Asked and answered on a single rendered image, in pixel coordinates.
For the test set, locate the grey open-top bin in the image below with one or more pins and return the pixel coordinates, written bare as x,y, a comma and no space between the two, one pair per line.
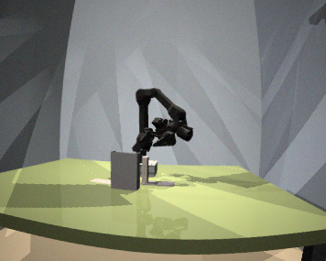
125,170

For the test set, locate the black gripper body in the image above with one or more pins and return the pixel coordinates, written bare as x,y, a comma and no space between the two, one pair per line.
159,133

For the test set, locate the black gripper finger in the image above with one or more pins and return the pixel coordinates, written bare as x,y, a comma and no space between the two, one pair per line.
162,142
145,138

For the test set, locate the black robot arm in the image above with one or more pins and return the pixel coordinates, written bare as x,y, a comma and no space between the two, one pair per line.
179,122

